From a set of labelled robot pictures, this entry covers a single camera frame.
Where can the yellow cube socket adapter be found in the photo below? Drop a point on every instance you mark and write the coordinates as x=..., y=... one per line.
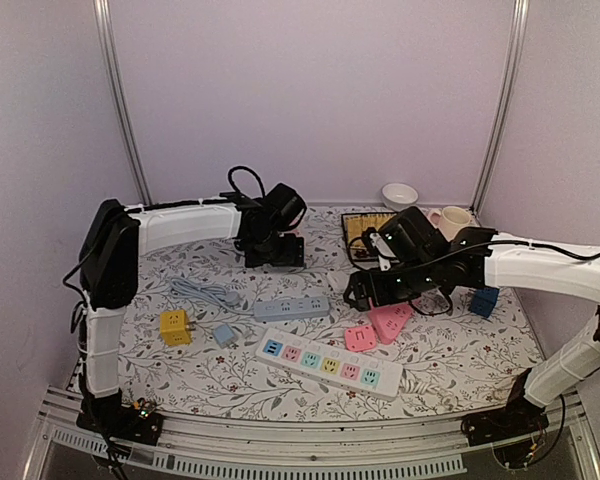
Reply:
x=174, y=328

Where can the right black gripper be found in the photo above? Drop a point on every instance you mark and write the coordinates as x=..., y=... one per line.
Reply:
x=358, y=280

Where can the woven bamboo tray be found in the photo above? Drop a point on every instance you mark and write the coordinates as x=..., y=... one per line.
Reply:
x=354, y=225

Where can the cream mug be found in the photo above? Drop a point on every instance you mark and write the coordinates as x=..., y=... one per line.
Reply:
x=450, y=220

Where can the small pink adapter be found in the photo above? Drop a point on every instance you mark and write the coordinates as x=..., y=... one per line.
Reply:
x=360, y=338

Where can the white cube plug adapter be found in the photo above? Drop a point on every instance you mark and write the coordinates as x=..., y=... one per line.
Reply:
x=335, y=281

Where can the blue cube socket adapter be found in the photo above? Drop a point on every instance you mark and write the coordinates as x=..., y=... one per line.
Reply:
x=484, y=301

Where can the light blue power strip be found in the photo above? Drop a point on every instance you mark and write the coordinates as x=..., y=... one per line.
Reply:
x=291, y=309

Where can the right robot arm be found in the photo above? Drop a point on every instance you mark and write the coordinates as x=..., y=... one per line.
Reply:
x=416, y=257

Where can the right aluminium frame post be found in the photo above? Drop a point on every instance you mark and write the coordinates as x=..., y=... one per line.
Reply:
x=511, y=68

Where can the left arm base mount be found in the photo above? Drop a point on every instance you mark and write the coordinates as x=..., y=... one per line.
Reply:
x=112, y=419

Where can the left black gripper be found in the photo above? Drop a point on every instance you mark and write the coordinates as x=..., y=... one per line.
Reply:
x=293, y=255

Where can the aluminium frame post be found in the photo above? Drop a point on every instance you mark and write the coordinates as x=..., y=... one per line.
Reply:
x=511, y=68
x=106, y=36

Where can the left aluminium frame post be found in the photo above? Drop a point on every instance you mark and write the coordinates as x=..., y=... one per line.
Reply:
x=106, y=36

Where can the white bowl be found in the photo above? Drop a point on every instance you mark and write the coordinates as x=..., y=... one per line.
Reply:
x=398, y=196

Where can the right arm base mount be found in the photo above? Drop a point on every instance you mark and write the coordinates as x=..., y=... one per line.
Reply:
x=521, y=431

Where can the white multicolour power strip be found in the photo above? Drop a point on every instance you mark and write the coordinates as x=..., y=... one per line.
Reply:
x=330, y=365

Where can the pink triangular power strip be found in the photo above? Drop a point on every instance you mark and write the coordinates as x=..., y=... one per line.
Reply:
x=388, y=321

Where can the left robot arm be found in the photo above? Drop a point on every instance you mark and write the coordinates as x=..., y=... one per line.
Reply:
x=261, y=228

